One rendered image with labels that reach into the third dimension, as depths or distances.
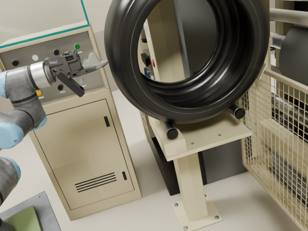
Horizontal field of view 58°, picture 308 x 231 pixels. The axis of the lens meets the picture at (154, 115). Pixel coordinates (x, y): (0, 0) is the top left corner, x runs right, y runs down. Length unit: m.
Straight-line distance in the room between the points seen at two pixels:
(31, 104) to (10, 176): 0.40
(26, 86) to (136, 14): 0.44
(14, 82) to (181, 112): 0.58
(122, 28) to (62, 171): 1.28
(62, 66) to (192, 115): 0.50
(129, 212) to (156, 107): 1.24
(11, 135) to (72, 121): 0.87
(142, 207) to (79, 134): 0.71
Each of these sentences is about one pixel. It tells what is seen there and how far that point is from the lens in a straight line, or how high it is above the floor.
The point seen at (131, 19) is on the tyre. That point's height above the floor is 1.34.
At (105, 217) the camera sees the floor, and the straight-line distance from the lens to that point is 2.15.
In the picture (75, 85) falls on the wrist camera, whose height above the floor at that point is 1.16.
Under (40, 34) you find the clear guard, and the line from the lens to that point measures 1.69.
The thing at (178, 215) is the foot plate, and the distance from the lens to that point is 1.97.
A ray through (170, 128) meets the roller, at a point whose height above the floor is 0.92.
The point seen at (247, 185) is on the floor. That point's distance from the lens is 2.14.
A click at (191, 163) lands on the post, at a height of 0.45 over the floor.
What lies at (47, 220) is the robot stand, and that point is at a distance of 1.39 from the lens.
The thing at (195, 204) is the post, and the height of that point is 0.14.
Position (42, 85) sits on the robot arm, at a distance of 1.04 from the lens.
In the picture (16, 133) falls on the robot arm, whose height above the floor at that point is 1.11.
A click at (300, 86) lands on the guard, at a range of 1.11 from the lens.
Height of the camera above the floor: 1.45
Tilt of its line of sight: 26 degrees down
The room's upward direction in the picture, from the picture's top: 13 degrees counter-clockwise
